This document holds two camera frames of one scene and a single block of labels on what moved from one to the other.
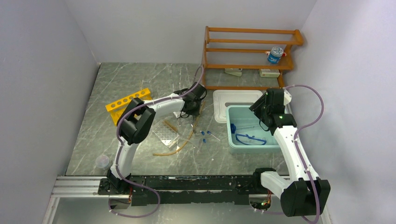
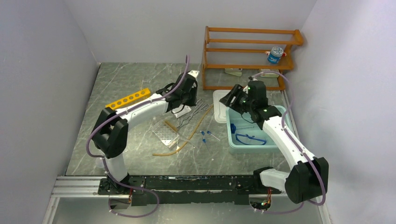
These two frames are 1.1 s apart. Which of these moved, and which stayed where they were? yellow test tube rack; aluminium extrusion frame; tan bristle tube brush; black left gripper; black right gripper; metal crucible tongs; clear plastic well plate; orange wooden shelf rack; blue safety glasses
Moved: black right gripper; metal crucible tongs; black left gripper
Stayed: tan bristle tube brush; blue safety glasses; orange wooden shelf rack; yellow test tube rack; aluminium extrusion frame; clear plastic well plate
